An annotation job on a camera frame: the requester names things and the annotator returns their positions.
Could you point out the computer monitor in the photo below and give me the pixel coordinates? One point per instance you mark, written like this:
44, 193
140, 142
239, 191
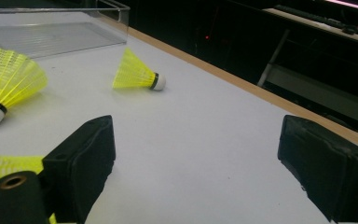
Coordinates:
351, 3

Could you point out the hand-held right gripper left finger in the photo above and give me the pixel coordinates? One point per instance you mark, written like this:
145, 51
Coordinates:
80, 161

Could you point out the white metal stand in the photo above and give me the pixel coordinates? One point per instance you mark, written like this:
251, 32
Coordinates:
317, 85

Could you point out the black keyboard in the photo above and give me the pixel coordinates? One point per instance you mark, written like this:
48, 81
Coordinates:
323, 20

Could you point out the light wooden desk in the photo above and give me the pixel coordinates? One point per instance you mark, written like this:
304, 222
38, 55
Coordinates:
320, 27

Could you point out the clear plastic box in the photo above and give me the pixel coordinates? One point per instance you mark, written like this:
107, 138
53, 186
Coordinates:
52, 37

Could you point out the white table cover sheet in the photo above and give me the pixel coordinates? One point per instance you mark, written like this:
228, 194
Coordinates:
183, 140

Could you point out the yellow plastic shuttlecock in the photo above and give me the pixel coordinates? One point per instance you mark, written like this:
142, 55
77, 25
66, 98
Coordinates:
133, 74
9, 77
12, 166

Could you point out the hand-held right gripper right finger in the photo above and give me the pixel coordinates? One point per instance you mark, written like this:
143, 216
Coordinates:
329, 168

